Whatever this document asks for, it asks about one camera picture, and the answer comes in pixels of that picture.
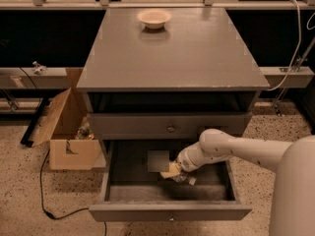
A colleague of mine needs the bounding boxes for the grey wooden drawer cabinet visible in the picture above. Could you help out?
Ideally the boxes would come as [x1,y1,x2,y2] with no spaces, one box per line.
[76,6,271,149]

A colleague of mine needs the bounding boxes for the closed grey upper drawer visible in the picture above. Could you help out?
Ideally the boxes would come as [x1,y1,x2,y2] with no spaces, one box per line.
[88,112,252,140]

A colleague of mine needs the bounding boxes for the items inside cardboard box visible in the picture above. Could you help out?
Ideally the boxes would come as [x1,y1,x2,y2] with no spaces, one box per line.
[76,119,95,140]

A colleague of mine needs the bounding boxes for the round metal upper drawer knob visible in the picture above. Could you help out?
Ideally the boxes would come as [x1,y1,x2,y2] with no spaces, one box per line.
[167,125,175,133]

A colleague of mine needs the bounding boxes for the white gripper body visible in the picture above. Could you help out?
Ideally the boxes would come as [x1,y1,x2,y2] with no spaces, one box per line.
[176,144,211,172]

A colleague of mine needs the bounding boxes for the open cardboard box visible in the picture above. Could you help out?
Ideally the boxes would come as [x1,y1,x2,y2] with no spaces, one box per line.
[32,67,102,171]

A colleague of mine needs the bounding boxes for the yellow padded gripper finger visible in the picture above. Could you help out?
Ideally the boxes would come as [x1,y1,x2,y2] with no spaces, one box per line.
[160,161,181,179]

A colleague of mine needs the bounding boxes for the black power cable on floor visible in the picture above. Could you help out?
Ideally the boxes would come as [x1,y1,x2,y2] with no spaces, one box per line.
[38,149,108,236]

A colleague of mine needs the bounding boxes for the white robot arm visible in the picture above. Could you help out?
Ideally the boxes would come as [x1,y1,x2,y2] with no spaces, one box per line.
[161,129,315,236]

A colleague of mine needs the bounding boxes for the white cable at right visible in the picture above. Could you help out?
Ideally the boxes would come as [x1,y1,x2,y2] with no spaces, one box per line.
[265,0,315,92]

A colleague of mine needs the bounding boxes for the small crumpled shiny object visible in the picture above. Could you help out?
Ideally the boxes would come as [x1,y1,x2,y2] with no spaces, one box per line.
[32,61,47,75]

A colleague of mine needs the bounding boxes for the beige shallow bowl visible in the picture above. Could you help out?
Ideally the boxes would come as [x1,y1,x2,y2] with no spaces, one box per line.
[137,9,171,30]

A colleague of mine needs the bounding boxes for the open grey lower drawer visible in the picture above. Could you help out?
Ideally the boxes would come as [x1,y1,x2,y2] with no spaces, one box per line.
[90,140,251,222]

